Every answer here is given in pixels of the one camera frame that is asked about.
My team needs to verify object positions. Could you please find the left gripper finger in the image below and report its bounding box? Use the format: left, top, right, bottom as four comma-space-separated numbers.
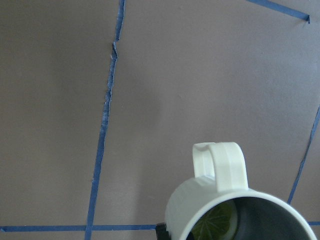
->
155, 222, 171, 240

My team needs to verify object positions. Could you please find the yellow lemon slice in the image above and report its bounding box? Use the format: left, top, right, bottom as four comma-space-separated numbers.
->
190, 200, 238, 240

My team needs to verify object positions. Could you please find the white ribbed HOME mug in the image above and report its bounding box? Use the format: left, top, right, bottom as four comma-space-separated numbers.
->
165, 142, 316, 240

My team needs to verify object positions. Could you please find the brown paper table cover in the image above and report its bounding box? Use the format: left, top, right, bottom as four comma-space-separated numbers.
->
0, 0, 320, 240

